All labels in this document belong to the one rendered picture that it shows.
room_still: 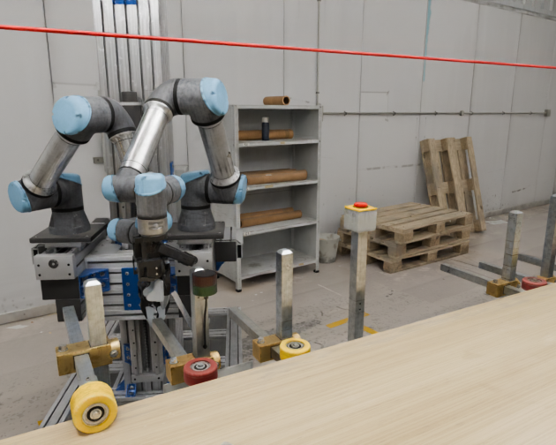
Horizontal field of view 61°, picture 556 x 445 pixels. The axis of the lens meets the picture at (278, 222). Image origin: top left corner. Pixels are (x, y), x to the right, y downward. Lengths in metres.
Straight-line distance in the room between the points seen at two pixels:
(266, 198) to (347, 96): 1.41
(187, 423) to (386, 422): 0.39
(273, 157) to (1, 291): 2.49
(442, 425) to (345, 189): 4.27
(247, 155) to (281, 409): 3.48
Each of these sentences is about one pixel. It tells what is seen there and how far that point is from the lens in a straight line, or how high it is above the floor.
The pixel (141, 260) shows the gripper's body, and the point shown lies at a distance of 1.26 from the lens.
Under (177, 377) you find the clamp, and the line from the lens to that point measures 1.27.
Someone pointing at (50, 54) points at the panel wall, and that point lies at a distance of 3.79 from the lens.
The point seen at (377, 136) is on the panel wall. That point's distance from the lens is 5.43.
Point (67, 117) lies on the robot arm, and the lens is 1.59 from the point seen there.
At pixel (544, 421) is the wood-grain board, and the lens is 1.13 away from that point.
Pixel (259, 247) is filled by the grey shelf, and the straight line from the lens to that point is 4.57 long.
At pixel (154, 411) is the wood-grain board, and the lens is 1.06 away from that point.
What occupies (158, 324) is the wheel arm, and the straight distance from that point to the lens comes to 1.51.
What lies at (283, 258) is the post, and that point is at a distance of 1.28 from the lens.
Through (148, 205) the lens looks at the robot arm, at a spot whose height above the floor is 1.27.
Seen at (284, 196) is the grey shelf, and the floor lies 0.68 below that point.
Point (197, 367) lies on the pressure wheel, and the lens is 1.17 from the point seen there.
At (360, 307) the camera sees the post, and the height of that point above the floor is 0.90.
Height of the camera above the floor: 1.49
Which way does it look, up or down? 13 degrees down
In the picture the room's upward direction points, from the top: straight up
